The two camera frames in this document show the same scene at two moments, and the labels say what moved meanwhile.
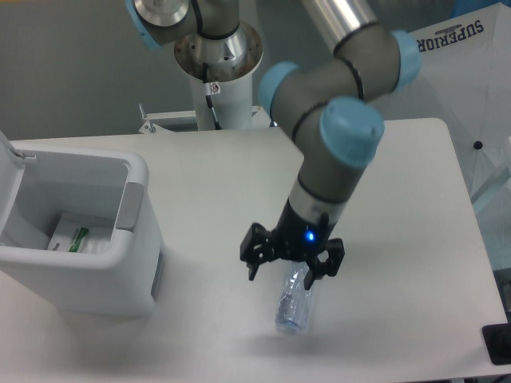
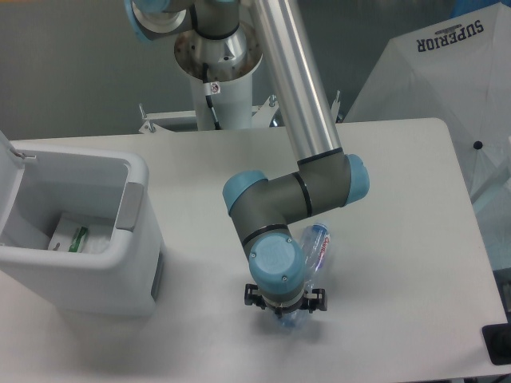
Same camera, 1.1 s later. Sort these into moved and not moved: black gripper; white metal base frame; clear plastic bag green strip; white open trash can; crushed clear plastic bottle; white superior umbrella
Moved: black gripper; crushed clear plastic bottle
Not moved: white metal base frame; white superior umbrella; white open trash can; clear plastic bag green strip
